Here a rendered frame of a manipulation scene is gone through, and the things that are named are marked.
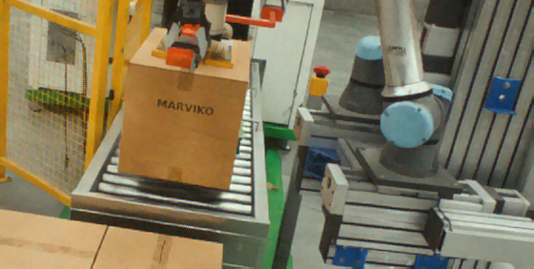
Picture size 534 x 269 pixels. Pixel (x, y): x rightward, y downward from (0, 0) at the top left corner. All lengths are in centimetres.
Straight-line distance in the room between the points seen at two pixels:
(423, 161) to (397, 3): 43
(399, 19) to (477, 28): 38
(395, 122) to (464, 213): 38
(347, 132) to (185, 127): 54
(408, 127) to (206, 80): 81
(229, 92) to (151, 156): 36
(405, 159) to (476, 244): 27
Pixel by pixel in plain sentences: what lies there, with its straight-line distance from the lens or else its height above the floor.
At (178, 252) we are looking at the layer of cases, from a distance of 225.
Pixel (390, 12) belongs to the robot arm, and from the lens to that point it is 167.
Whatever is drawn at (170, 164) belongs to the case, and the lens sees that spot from 236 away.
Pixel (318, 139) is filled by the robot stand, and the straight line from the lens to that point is 230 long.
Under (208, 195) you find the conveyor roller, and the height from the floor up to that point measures 54.
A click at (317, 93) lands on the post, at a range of 280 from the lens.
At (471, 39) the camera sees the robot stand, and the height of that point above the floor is 137.
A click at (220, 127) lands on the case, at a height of 91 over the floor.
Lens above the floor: 168
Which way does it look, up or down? 23 degrees down
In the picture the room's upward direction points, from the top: 8 degrees clockwise
